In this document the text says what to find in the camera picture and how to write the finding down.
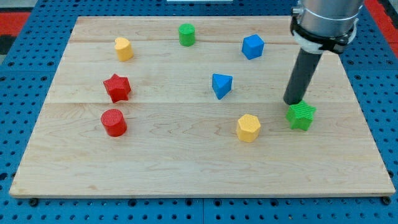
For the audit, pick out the yellow heart block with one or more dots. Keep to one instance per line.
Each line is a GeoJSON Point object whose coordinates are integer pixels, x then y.
{"type": "Point", "coordinates": [123, 49]}

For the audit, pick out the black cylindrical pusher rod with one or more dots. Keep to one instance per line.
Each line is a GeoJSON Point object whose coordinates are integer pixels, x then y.
{"type": "Point", "coordinates": [302, 73]}

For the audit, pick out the green star block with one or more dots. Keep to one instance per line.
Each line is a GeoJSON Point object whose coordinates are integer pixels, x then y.
{"type": "Point", "coordinates": [300, 115]}

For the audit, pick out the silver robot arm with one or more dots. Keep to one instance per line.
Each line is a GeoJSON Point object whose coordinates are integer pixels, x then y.
{"type": "Point", "coordinates": [325, 25]}

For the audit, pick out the blue triangle block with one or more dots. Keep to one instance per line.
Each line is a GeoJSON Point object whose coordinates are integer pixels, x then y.
{"type": "Point", "coordinates": [221, 84]}

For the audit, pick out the green cylinder block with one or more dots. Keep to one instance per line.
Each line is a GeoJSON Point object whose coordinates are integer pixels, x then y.
{"type": "Point", "coordinates": [186, 33]}

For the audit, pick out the blue cube block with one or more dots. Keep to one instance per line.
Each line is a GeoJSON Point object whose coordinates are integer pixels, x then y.
{"type": "Point", "coordinates": [252, 46]}

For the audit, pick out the red cylinder block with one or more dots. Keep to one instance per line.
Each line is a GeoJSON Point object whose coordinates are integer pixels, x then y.
{"type": "Point", "coordinates": [113, 122]}

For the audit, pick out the yellow hexagon block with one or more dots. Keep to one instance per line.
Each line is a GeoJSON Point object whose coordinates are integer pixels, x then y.
{"type": "Point", "coordinates": [248, 128]}

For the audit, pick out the red star block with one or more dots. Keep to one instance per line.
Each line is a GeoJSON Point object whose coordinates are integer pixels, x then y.
{"type": "Point", "coordinates": [118, 88]}

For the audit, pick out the wooden board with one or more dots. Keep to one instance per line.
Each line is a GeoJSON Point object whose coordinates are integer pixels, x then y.
{"type": "Point", "coordinates": [181, 140]}

